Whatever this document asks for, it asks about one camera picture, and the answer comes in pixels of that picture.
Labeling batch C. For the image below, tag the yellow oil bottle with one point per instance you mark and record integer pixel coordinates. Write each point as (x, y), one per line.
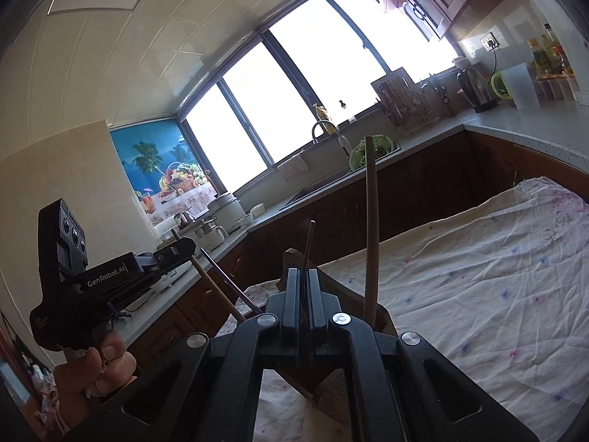
(540, 58)

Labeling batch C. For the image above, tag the wall power socket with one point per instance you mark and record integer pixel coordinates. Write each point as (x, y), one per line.
(489, 42)

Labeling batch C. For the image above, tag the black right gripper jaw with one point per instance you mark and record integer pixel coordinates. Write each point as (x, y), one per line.
(168, 258)

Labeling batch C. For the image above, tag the white soy milk maker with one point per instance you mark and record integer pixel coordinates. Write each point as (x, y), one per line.
(210, 234)

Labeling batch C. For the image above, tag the green colander with vegetables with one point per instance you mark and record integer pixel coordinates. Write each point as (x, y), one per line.
(382, 146)

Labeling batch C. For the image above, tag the green mug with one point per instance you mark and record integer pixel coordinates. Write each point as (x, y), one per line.
(499, 88)

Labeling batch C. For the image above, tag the dark metal chopstick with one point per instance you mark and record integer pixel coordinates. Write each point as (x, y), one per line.
(309, 243)

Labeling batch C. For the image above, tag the translucent plastic jug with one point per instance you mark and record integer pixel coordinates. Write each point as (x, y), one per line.
(520, 87)

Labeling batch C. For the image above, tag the black electric kettle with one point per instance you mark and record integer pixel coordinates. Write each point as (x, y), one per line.
(476, 90)

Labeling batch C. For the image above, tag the spice jar set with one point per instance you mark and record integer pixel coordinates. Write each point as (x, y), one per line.
(557, 87)

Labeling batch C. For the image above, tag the white rice cooker pot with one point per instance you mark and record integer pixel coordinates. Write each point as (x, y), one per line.
(227, 211)

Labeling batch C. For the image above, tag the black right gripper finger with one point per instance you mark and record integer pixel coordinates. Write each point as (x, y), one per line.
(283, 336)
(321, 307)

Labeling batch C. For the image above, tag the floral white tablecloth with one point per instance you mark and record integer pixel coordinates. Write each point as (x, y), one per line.
(502, 291)

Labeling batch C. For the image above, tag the white dish cloth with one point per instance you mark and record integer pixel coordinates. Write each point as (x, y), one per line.
(292, 166)

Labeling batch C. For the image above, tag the person's left hand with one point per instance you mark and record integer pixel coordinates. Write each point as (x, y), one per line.
(104, 370)

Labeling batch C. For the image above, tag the dish rack with utensils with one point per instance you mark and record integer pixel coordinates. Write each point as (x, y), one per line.
(403, 101)

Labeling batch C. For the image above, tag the tropical fruit window poster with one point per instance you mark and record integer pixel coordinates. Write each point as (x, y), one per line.
(163, 172)

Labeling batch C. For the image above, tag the long wooden chopstick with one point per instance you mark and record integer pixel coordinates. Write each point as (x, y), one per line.
(372, 238)

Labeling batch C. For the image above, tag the dark chopstick left compartment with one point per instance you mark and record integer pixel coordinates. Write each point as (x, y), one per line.
(245, 298)

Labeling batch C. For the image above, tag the chrome sink faucet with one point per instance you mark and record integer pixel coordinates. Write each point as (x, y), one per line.
(328, 129)

